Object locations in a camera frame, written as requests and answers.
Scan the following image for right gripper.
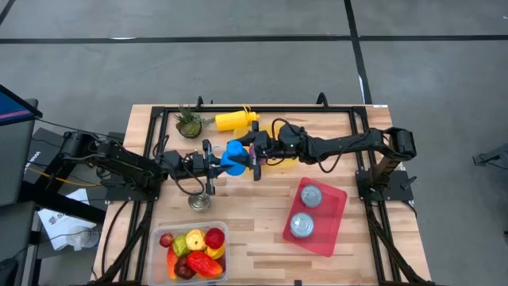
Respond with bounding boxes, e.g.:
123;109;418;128
229;121;309;182

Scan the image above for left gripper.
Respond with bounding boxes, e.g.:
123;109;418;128
190;138;229;196

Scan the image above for blue plastic bottle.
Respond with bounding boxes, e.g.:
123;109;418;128
219;139;250;176

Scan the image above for purple plastic bottle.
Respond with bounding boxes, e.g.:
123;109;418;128
248;145;268;167

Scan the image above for yellow plastic bottle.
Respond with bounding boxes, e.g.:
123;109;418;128
214;104;261;133

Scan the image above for silver tin can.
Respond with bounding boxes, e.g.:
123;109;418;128
187;192;212;213
300;184;324;208
289;212;316;239

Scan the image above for red toy apple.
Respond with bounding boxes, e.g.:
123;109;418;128
204;227;226;250

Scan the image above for clear plastic bin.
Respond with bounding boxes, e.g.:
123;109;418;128
147;221;231;286

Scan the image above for dark maroon toy fruit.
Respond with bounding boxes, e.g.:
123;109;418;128
174;257;198;280

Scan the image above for pink translucent plastic bin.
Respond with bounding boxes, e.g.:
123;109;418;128
282;176;349;258

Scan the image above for potted succulent plant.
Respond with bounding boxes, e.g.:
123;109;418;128
173;104;215;140

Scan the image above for clear plastic cup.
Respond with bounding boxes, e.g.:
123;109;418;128
65;225;101;252

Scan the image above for black stand beam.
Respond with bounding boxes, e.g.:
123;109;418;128
19;180;107;224

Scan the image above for white paper sheets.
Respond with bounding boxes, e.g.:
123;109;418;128
37;187;100;252

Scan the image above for black case with white lettering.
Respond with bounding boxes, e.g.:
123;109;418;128
23;127;75;186

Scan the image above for grey furniture panel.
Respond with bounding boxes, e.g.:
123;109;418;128
0;98;40;286

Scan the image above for monitor with blue screen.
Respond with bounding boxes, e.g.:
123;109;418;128
0;83;44;126

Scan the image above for black rounded device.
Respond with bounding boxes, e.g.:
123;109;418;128
0;257;20;286

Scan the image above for grey stand leg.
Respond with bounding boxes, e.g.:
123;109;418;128
471;142;508;168

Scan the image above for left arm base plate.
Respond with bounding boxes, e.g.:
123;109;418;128
105;184;163;203

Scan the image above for black metal table frame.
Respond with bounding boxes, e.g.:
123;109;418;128
94;103;436;286

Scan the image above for yellow cable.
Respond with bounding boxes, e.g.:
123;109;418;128
26;165;100;188

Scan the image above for thick black cable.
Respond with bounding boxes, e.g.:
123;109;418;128
101;200;132;279

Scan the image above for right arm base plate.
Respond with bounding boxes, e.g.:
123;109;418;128
356;169;414;203

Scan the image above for thin black cable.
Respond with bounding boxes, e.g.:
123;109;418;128
35;117;126;141

